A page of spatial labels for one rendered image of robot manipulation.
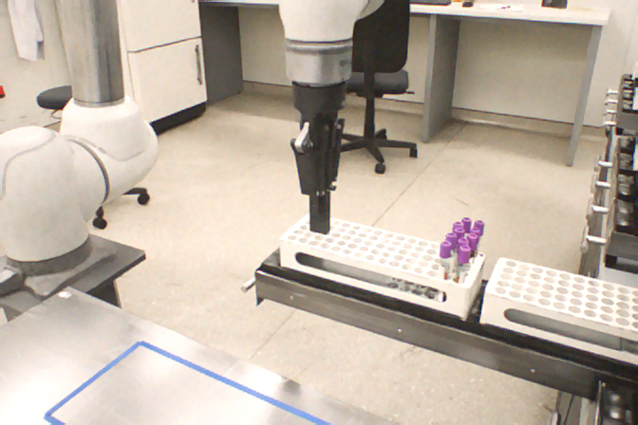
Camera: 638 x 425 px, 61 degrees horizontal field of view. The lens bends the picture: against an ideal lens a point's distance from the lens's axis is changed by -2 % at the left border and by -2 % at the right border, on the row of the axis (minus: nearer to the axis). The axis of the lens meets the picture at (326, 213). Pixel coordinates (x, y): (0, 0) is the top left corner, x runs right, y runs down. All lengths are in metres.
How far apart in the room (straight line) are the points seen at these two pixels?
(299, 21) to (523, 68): 3.63
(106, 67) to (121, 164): 0.19
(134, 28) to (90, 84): 2.75
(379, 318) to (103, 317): 0.38
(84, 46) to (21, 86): 3.12
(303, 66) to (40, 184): 0.54
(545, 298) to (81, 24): 0.91
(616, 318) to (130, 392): 0.59
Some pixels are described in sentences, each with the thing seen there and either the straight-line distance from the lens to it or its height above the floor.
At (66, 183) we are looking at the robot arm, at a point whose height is 0.89.
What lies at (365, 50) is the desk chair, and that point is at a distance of 3.17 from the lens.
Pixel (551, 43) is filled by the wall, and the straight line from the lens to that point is 4.23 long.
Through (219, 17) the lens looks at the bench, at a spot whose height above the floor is 0.70.
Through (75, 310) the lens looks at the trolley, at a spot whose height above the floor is 0.82.
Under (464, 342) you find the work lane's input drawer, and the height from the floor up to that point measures 0.79.
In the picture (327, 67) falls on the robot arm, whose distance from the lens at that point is 0.73.
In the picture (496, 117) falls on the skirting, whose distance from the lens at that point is 4.39.
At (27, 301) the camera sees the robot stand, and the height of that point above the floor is 0.70.
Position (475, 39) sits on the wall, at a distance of 4.31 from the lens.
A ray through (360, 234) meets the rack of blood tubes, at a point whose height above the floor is 0.86.
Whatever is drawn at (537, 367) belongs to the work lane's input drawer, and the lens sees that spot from 0.78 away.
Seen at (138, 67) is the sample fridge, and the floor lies 0.52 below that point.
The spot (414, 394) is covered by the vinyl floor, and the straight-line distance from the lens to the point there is 1.82.
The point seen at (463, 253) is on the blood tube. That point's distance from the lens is 0.73.
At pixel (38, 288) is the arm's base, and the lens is 1.11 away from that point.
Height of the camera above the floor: 1.28
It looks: 27 degrees down
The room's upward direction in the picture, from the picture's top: straight up
